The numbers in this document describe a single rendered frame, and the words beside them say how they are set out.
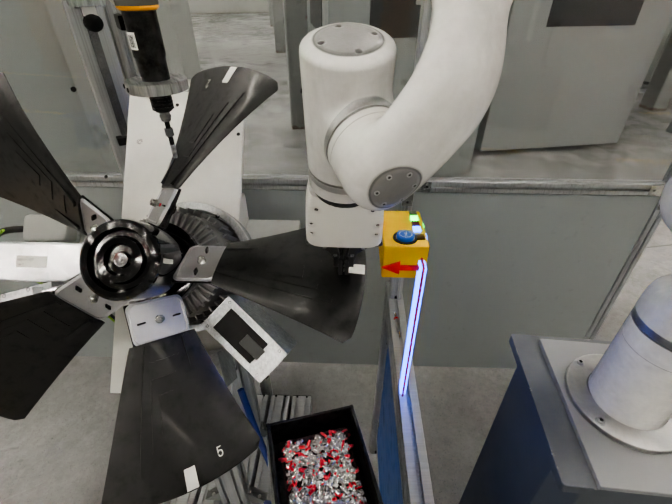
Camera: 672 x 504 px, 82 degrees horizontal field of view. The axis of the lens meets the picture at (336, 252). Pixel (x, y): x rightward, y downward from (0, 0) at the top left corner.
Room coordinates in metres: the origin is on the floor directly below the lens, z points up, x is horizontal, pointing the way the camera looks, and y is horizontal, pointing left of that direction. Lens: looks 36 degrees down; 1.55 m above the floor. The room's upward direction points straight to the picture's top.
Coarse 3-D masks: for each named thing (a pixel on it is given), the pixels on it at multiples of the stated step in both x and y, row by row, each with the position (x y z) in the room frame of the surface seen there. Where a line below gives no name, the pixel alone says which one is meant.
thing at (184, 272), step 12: (192, 252) 0.52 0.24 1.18; (204, 252) 0.52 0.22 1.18; (216, 252) 0.52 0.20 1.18; (180, 264) 0.48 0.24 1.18; (192, 264) 0.49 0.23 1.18; (204, 264) 0.49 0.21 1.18; (216, 264) 0.49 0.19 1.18; (180, 276) 0.46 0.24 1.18; (192, 276) 0.46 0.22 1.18; (204, 276) 0.46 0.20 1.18
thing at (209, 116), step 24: (216, 72) 0.72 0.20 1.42; (240, 72) 0.68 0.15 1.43; (192, 96) 0.72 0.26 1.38; (216, 96) 0.66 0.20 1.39; (240, 96) 0.63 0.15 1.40; (264, 96) 0.61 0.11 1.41; (192, 120) 0.67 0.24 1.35; (216, 120) 0.61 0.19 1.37; (240, 120) 0.59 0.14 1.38; (192, 144) 0.60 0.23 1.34; (216, 144) 0.56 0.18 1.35; (168, 168) 0.61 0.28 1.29; (192, 168) 0.55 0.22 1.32
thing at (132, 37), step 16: (128, 16) 0.48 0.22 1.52; (144, 16) 0.48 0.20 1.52; (128, 32) 0.48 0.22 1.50; (144, 32) 0.48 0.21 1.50; (160, 32) 0.49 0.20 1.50; (144, 48) 0.48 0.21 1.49; (160, 48) 0.49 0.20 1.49; (144, 64) 0.48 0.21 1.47; (160, 64) 0.48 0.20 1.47; (144, 80) 0.48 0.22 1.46; (160, 80) 0.48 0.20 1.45; (160, 96) 0.48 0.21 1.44; (160, 112) 0.48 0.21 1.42
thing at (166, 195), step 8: (160, 192) 0.59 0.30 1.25; (168, 192) 0.56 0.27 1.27; (176, 192) 0.53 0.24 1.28; (160, 200) 0.57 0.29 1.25; (168, 200) 0.53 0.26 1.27; (152, 208) 0.57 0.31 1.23; (160, 208) 0.54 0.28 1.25; (168, 208) 0.52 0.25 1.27; (152, 216) 0.54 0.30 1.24; (160, 216) 0.51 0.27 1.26
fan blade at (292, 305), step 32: (224, 256) 0.50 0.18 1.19; (256, 256) 0.50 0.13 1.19; (288, 256) 0.49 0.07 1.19; (320, 256) 0.49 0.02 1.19; (224, 288) 0.43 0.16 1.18; (256, 288) 0.43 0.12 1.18; (288, 288) 0.43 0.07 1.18; (320, 288) 0.43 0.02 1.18; (352, 288) 0.44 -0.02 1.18; (320, 320) 0.39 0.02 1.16; (352, 320) 0.39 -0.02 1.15
